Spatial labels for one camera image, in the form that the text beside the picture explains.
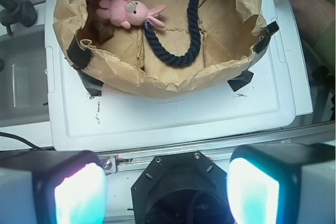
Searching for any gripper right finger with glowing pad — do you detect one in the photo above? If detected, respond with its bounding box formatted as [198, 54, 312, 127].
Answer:
[227, 143, 335, 223]

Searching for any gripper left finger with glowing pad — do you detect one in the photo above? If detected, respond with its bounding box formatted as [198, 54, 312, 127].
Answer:
[1, 151, 107, 223]

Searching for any dark blue twisted rope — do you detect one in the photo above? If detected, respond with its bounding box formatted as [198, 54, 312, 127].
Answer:
[143, 0, 211, 67]

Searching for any white plastic bin lid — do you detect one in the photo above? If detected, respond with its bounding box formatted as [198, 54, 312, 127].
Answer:
[45, 0, 296, 152]

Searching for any clear plastic storage bin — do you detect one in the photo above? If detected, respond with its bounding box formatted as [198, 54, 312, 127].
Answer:
[1, 25, 49, 127]

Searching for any brown paper bag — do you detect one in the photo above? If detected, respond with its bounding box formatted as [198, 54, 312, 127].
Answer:
[54, 0, 279, 99]

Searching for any brown crumpled object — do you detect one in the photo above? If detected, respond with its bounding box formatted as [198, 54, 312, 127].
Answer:
[90, 20, 114, 45]

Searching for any black clamp knob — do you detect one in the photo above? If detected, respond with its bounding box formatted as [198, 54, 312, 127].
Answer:
[1, 0, 38, 36]

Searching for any pink plush bunny toy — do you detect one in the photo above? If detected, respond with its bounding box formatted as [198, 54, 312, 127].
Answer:
[96, 0, 166, 29]

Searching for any aluminium frame rail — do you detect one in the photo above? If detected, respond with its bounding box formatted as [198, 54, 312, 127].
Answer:
[98, 121, 335, 175]

